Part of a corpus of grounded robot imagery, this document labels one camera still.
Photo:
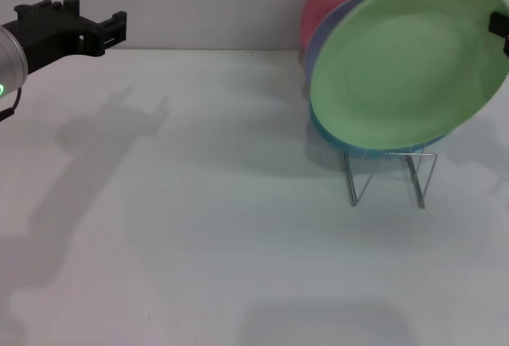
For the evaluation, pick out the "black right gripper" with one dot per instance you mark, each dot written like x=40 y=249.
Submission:
x=506 y=45

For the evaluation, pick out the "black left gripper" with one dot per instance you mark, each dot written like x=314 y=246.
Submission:
x=51 y=40

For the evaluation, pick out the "light blue plastic plate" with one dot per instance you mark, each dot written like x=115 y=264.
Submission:
x=330 y=131

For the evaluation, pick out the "green plastic plate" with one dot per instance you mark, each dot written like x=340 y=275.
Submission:
x=397 y=67

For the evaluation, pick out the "purple plastic plate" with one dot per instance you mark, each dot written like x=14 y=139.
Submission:
x=322 y=40

